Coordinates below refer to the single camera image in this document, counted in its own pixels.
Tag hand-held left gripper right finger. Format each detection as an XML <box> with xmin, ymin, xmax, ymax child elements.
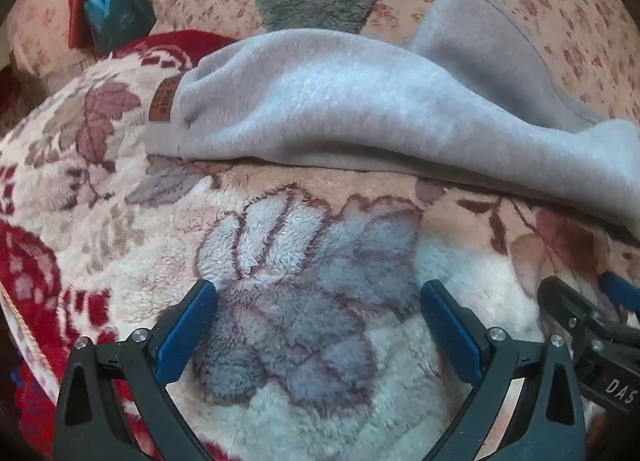
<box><xmin>419</xmin><ymin>279</ymin><xmax>587</xmax><ymax>461</ymax></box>

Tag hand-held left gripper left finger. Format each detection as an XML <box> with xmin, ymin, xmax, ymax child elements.
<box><xmin>52</xmin><ymin>279</ymin><xmax>219</xmax><ymax>461</ymax></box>

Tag red white floral fleece blanket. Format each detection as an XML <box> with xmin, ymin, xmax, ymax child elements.
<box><xmin>0</xmin><ymin>30</ymin><xmax>640</xmax><ymax>461</ymax></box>

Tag pink floral bed sheet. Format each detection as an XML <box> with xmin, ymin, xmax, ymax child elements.
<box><xmin>150</xmin><ymin>0</ymin><xmax>640</xmax><ymax>126</ymax></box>

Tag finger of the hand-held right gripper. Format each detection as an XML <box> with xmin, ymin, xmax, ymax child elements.
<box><xmin>599</xmin><ymin>270</ymin><xmax>640</xmax><ymax>316</ymax></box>
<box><xmin>536</xmin><ymin>275</ymin><xmax>628</xmax><ymax>344</ymax></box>

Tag grey fleece pants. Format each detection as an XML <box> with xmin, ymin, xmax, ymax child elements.
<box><xmin>144</xmin><ymin>0</ymin><xmax>640</xmax><ymax>238</ymax></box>

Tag pink floral pillow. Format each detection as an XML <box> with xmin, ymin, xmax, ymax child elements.
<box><xmin>7</xmin><ymin>0</ymin><xmax>103</xmax><ymax>81</ymax></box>

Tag blue plastic bag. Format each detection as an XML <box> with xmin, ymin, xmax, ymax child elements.
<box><xmin>82</xmin><ymin>0</ymin><xmax>157</xmax><ymax>57</ymax></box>

